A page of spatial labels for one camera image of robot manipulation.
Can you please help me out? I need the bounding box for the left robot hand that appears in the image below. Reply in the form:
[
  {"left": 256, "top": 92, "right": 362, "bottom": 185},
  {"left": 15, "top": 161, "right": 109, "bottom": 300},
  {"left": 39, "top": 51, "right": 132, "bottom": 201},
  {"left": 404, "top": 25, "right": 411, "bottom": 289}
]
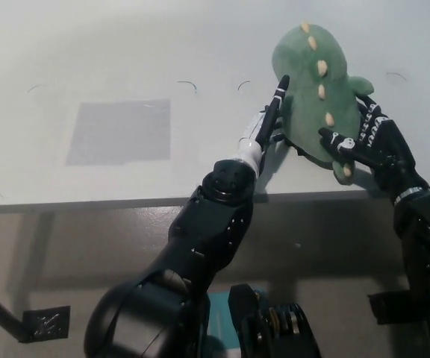
[{"left": 237, "top": 75, "right": 291, "bottom": 177}]

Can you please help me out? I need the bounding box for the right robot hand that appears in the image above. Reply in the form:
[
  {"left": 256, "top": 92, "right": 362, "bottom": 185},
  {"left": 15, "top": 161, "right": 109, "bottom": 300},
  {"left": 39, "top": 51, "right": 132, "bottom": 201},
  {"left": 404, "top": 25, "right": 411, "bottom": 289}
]
[{"left": 318, "top": 94, "right": 430, "bottom": 204}]

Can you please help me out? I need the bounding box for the green plush dinosaur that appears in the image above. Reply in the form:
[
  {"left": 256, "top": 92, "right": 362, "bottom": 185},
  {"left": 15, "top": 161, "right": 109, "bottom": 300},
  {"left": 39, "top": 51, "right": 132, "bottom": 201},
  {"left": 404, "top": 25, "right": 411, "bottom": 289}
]
[{"left": 271, "top": 22, "right": 375, "bottom": 186}]

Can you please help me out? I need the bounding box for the grey tape square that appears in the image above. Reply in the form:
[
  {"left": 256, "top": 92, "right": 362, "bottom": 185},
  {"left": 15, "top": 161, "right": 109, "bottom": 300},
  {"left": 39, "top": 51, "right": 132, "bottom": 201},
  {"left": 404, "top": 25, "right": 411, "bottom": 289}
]
[{"left": 65, "top": 98, "right": 172, "bottom": 166}]

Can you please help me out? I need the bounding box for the black floor tape patch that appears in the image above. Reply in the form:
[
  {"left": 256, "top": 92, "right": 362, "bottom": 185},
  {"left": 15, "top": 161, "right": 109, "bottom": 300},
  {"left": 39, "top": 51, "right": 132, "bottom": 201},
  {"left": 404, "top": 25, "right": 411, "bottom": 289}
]
[
  {"left": 22, "top": 305, "right": 72, "bottom": 343},
  {"left": 367, "top": 290, "right": 430, "bottom": 336}
]

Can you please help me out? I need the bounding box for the black and teal robot torso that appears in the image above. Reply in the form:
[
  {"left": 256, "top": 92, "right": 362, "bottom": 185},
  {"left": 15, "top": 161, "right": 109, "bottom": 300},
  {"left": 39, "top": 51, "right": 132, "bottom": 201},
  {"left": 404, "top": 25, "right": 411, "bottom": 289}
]
[{"left": 206, "top": 283, "right": 321, "bottom": 358}]

